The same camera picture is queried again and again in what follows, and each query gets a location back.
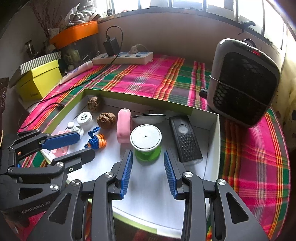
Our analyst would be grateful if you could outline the black charger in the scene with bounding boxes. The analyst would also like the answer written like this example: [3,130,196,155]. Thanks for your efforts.
[103,39,120,56]

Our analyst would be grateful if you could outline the window with metal bars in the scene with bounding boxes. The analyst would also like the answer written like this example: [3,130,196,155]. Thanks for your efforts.
[109,0,292,49]

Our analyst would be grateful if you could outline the white power strip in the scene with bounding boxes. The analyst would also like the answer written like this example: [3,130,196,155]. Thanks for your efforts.
[92,51,154,65]

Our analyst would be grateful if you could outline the pink green plaid tablecloth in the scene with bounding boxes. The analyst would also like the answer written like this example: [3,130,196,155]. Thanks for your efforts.
[17,54,290,241]

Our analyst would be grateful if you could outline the yellow cardboard box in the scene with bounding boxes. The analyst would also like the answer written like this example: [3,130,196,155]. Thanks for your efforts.
[16,60,63,102]

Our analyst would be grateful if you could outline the black rectangular device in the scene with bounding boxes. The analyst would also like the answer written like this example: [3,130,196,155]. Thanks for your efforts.
[168,115,203,164]

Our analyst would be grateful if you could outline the black charging cable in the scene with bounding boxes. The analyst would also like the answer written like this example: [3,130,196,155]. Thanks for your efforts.
[18,25,124,130]

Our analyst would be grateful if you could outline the green and white box tray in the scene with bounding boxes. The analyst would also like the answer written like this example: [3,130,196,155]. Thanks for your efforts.
[43,88,220,239]

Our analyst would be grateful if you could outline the pile of stones and papers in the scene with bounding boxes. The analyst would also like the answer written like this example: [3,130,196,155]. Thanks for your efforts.
[62,2,103,25]

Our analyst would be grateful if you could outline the pink oblong case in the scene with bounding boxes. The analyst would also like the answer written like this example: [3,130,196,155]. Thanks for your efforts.
[116,108,132,144]

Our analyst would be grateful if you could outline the white round bottle cap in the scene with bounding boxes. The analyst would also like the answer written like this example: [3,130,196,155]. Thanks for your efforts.
[76,111,93,127]

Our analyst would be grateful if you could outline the green spool with white top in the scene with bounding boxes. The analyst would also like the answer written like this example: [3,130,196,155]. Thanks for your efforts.
[129,124,162,163]

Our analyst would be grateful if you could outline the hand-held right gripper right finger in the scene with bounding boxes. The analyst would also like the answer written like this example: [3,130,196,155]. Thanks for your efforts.
[163,149,270,241]

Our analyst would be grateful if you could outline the grey and black heater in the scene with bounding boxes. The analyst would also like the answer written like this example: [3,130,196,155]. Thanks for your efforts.
[206,38,281,127]

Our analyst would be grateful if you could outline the black window latch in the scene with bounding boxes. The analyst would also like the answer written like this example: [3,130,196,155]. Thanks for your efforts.
[239,20,256,33]

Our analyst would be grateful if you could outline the dried twigs bundle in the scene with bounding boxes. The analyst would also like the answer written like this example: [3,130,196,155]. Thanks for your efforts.
[29,2,58,40]

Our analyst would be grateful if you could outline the dark metal stand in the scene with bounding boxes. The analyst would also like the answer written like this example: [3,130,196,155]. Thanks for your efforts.
[24,40,34,56]

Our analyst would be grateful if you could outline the blue cord orange earplugs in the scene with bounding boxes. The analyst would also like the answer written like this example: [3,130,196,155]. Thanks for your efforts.
[84,127,107,150]

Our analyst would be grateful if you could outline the rough carved walnut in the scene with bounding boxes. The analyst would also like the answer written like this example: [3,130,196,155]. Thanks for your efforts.
[87,96,102,113]

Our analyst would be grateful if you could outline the white cream tube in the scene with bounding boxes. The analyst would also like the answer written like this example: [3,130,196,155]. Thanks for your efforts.
[60,61,93,84]

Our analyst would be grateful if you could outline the black oval compact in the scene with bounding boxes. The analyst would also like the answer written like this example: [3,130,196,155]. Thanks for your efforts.
[131,113,166,124]

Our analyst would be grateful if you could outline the dark brown package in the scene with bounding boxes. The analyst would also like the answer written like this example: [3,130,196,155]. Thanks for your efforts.
[0,77,10,114]

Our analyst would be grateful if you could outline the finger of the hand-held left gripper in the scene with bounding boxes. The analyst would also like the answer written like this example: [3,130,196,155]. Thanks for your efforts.
[8,129,80,160]
[0,148,96,210]

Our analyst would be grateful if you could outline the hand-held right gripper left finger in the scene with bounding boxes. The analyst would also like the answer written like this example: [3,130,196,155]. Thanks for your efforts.
[25,149,134,241]

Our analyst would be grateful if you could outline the smooth brown walnut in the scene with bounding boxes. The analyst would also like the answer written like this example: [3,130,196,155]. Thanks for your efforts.
[97,112,116,127]

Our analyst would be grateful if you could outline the striped box lid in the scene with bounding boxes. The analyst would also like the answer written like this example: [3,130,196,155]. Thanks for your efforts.
[9,51,62,88]

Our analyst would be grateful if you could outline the orange-topped glass tank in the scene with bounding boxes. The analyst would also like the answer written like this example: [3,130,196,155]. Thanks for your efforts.
[49,20,100,67]

